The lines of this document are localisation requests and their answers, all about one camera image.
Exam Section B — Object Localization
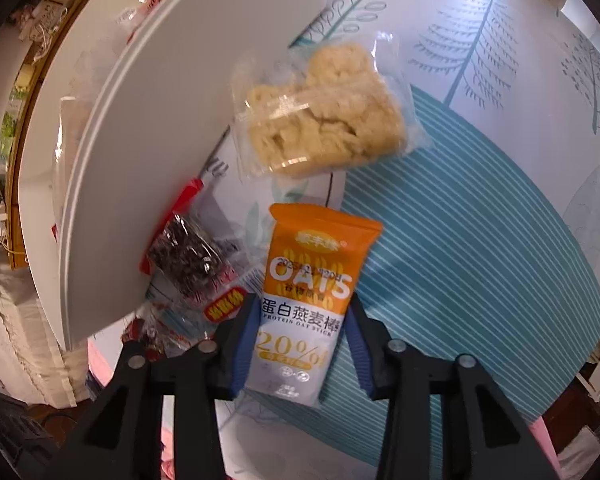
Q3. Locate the orange oats bar packet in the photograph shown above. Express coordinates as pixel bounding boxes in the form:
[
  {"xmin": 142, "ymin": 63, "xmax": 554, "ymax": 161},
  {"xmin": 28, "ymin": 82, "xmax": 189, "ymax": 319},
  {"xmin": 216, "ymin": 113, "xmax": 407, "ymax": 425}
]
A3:
[{"xmin": 247, "ymin": 203, "xmax": 382, "ymax": 406}]

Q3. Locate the red foil candy pack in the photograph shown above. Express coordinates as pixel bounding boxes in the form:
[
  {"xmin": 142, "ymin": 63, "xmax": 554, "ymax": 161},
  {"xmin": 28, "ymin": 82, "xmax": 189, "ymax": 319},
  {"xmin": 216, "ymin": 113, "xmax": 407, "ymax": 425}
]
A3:
[{"xmin": 121, "ymin": 286, "xmax": 249, "ymax": 361}]

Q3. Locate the white lace covered furniture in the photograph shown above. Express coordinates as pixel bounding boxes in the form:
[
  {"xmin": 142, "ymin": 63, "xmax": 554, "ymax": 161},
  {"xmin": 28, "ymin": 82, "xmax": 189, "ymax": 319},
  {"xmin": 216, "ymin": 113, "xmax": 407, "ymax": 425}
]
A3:
[{"xmin": 0, "ymin": 252, "xmax": 88, "ymax": 408}]

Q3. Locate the dark red bean snack pack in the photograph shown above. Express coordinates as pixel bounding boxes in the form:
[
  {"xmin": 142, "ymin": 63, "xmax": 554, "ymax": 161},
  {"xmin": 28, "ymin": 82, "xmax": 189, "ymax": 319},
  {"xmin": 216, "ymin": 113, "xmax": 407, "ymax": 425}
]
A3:
[{"xmin": 140, "ymin": 178, "xmax": 244, "ymax": 308}]

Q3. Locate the tree print white sheet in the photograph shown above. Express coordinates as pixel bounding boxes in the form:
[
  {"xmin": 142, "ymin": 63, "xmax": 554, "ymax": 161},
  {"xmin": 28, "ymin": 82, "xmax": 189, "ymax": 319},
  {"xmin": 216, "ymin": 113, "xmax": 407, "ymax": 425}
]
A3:
[{"xmin": 86, "ymin": 0, "xmax": 600, "ymax": 480}]

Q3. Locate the white plastic storage bin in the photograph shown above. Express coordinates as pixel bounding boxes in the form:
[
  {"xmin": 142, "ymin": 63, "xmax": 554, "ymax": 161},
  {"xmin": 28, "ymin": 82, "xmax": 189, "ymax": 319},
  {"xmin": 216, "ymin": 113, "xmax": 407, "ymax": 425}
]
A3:
[{"xmin": 18, "ymin": 0, "xmax": 326, "ymax": 350}]

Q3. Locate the pale cracker pack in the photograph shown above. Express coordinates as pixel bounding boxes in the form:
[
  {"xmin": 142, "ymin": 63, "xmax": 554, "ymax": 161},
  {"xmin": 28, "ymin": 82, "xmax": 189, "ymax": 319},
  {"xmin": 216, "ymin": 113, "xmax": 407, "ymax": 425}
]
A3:
[{"xmin": 230, "ymin": 30, "xmax": 432, "ymax": 178}]

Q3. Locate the wooden desk with drawers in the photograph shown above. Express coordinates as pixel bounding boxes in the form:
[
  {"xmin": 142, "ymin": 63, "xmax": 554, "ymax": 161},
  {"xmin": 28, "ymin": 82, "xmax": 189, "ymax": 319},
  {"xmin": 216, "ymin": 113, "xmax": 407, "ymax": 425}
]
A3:
[{"xmin": 5, "ymin": 0, "xmax": 88, "ymax": 270}]

